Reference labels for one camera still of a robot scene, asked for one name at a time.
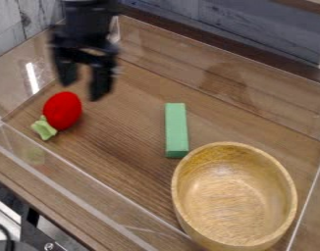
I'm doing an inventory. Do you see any clear acrylic enclosure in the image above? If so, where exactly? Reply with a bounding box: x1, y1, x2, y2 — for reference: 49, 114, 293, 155
0, 17, 320, 251

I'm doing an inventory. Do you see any wooden bowl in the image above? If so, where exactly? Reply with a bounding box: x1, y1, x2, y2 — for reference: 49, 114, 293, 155
169, 142, 297, 251

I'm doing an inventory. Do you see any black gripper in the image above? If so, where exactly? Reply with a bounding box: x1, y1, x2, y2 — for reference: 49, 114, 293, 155
49, 0, 119, 101

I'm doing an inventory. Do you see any black table frame bracket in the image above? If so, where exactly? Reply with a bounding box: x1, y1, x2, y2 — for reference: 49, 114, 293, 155
19, 207, 66, 251

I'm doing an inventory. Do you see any black cable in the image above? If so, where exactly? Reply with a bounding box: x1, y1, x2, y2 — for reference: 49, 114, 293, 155
0, 222, 14, 251

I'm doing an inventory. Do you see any red plush strawberry toy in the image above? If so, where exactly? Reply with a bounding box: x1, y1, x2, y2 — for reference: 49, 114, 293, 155
32, 91, 82, 140

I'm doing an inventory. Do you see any green rectangular block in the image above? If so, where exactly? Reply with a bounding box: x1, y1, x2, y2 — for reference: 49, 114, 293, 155
164, 103, 188, 158

